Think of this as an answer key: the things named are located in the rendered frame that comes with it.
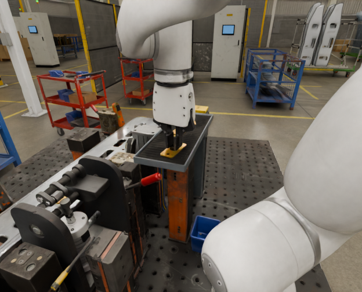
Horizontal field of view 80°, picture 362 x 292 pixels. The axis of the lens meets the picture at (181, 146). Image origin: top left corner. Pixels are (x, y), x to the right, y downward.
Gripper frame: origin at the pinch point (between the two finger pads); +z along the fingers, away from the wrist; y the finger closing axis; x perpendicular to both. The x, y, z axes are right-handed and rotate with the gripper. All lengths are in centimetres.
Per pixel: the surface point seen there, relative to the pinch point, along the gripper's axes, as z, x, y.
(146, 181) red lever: 5.2, 12.3, 0.2
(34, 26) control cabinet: -33, -522, 934
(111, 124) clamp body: 19, -33, 59
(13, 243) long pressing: 18.7, 33.3, 24.9
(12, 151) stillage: 93, -48, 236
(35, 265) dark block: 7.1, 36.5, 4.2
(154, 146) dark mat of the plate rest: 2.9, 0.8, 5.8
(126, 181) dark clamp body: 11.4, 8.8, 10.5
